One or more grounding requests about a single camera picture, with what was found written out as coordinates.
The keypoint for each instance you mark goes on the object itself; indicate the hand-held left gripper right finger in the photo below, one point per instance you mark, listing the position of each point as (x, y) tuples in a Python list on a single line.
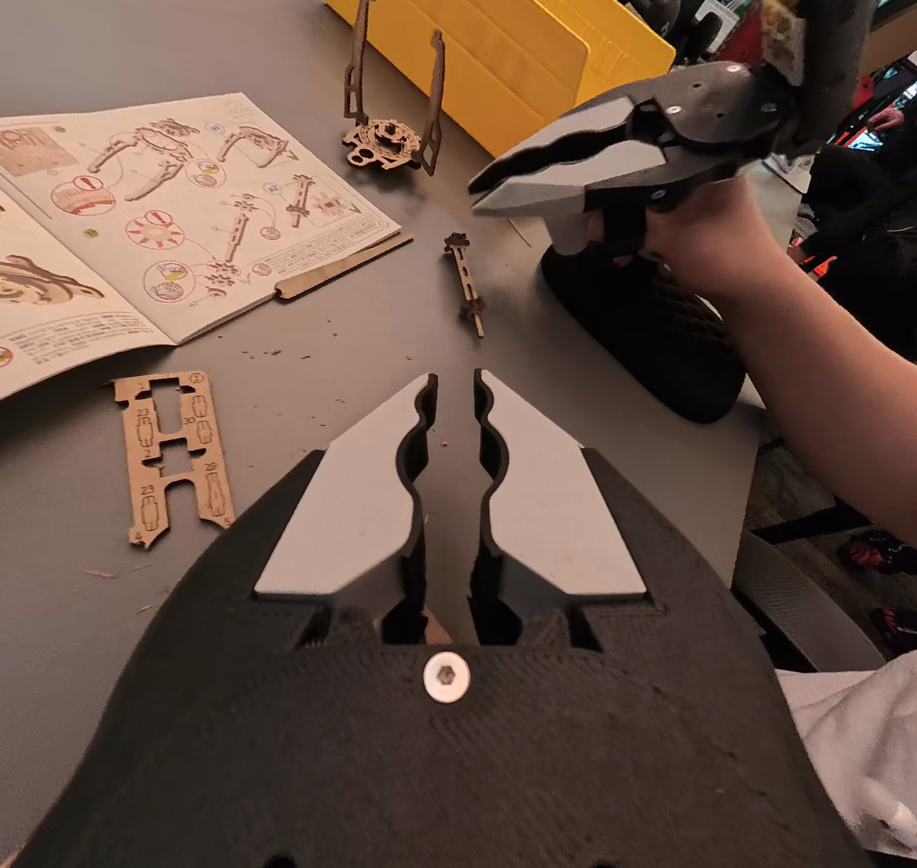
[(559, 524)]

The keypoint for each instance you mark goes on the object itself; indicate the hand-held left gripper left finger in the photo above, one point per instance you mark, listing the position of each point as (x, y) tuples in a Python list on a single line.
[(337, 524)]

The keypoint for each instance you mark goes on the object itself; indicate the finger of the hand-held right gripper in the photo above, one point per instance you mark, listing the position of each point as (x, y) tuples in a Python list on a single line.
[(566, 130), (559, 184)]

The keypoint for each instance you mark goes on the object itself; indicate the wooden axle with gears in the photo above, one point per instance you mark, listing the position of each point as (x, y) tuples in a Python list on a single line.
[(465, 287)]

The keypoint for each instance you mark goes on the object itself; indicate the person's right forearm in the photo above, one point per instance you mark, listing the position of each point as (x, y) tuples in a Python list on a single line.
[(838, 409)]

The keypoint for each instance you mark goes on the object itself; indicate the wooden model assembly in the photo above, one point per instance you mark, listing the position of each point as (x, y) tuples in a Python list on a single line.
[(380, 141)]

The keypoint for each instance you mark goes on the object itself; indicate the small wooden parts sheet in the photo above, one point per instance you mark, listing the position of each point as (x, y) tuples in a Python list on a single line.
[(143, 474)]

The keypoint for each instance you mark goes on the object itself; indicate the person's right hand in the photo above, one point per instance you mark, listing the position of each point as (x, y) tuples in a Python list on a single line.
[(709, 244)]

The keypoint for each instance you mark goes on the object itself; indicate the yellow plastic bin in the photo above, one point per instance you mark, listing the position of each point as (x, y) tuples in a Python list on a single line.
[(501, 37)]

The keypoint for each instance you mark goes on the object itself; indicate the flat wooden stick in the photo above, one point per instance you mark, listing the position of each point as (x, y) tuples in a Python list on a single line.
[(337, 270)]

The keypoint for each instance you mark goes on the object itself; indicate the grey office chair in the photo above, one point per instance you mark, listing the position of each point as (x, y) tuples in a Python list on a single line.
[(795, 596)]

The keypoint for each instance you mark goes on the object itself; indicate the instruction booklet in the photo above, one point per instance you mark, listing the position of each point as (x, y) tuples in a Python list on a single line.
[(179, 252)]

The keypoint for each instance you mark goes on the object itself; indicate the person's red black shoe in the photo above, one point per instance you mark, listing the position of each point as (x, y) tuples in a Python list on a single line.
[(881, 553), (899, 631)]

